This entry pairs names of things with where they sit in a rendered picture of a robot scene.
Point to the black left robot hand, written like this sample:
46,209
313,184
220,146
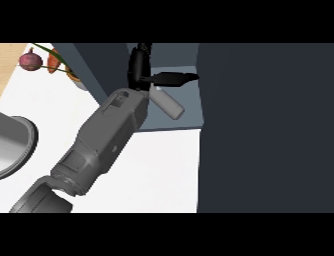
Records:
139,68

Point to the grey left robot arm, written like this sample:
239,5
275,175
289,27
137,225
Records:
106,133

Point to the blue-grey open cabinet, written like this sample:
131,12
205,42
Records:
106,68

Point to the dark grey cabinet door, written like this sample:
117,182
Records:
277,130

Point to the orange potted green plant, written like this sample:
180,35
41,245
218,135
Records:
53,61

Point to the red onion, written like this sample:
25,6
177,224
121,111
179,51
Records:
29,62

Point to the grey metal pot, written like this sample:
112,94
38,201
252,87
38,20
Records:
0,141

